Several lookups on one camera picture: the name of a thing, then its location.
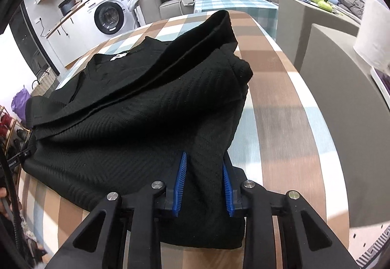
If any large beige box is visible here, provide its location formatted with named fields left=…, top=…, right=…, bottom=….
left=294, top=23, right=390, bottom=228

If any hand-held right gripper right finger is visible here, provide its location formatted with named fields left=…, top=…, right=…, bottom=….
left=222, top=157, right=357, bottom=269

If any white tablet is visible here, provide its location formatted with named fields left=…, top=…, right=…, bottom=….
left=370, top=65, right=390, bottom=99

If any white washing machine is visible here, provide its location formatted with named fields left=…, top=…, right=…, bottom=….
left=84, top=0, right=136, bottom=36

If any teal checked tablecloth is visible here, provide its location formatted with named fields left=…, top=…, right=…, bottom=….
left=193, top=0, right=279, bottom=41

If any dark cooking pot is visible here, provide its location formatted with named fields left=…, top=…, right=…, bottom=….
left=58, top=0, right=77, bottom=17

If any grey clothing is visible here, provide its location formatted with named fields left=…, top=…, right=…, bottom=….
left=338, top=0, right=366, bottom=18

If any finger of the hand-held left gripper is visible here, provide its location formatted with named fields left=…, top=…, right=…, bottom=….
left=19, top=134, right=34, bottom=163

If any purple bag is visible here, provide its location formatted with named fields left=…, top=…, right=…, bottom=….
left=11, top=88, right=32, bottom=123

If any wicker basket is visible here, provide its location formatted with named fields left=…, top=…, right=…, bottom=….
left=30, top=66, right=60, bottom=97

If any small beige box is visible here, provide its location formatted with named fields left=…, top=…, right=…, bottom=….
left=276, top=0, right=361, bottom=65

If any white paper towel roll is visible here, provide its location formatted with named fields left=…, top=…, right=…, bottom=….
left=353, top=0, right=390, bottom=67

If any dark door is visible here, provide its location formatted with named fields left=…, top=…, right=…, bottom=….
left=9, top=2, right=60, bottom=81

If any white kitchen counter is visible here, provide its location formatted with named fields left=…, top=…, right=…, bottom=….
left=46, top=2, right=101, bottom=68

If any wooden shoe rack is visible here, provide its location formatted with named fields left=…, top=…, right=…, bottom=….
left=0, top=106, right=31, bottom=166

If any black knit sweater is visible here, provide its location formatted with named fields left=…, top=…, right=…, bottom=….
left=22, top=10, right=254, bottom=250

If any black cable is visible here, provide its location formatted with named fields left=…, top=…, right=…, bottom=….
left=0, top=147, right=23, bottom=257

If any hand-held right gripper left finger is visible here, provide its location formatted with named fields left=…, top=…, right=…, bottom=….
left=46, top=151, right=188, bottom=269

